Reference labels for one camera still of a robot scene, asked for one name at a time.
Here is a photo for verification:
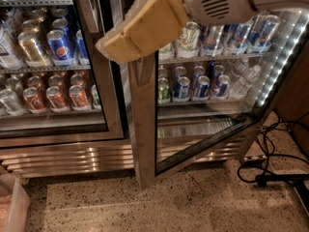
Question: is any gold soda can front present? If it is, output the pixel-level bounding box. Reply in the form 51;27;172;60
18;32;51;68

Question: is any red cola can right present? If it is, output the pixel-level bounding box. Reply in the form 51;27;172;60
69;85;91;111

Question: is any silver diet cola can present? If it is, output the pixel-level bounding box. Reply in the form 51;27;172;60
0;89;25;116

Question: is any white green soda can right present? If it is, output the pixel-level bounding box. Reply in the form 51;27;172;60
177;21;200;58

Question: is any silver blue energy can middle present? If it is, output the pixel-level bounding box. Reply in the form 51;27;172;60
224;20;253;55

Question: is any clear water bottle back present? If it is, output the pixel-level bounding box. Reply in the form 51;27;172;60
232;57;249;77

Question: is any red cola can left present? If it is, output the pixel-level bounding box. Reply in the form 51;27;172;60
23;87;47;113

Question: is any black power cable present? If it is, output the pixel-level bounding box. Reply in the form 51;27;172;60
237;113;309;188

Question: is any silver blue energy can left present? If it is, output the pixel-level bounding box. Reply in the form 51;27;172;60
201;26;223;56

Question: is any red cola can middle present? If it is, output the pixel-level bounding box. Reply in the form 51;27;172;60
46;86;70;112

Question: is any glass fridge door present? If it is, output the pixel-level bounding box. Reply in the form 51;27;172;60
110;0;308;188
0;0;123;150

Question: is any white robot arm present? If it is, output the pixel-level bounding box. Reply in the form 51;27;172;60
96;0;309;63

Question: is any blue Pepsi can lower middle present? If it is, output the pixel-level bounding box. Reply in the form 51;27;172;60
193;75;211;100

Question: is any steel fridge bottom grille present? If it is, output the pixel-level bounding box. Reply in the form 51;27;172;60
0;132;252;178

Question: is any blue Pepsi can lower left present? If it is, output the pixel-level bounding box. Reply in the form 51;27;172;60
174;76;190;100

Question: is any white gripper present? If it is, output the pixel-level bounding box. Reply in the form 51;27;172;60
96;0;258;64

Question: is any white green soda can middle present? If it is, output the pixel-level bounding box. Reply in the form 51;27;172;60
158;43;174;60

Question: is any clear water bottle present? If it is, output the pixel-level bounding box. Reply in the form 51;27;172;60
232;57;249;77
230;65;261;100

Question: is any blue Pepsi can lower right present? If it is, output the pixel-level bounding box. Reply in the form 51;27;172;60
211;74;231;100

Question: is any silver blue energy can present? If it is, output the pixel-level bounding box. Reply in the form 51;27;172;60
201;26;223;56
247;14;281;53
224;20;253;55

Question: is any blue Pepsi can front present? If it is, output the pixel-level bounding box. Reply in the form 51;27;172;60
47;30;76;67

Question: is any blue pepsi can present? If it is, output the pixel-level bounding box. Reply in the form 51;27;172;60
193;75;211;100
47;30;76;67
174;76;190;100
211;74;231;100

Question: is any translucent plastic bin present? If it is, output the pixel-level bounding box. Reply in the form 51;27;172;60
0;174;30;232

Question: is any clear water bottle front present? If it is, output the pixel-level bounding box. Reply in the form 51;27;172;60
230;65;261;100

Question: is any silver blue energy can right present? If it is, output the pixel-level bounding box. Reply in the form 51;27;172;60
247;14;281;53

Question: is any red cola can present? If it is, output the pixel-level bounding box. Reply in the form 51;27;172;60
69;85;91;111
23;87;47;113
46;86;70;112

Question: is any white green soda can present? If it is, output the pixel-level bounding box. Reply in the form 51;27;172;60
158;43;174;60
177;21;200;58

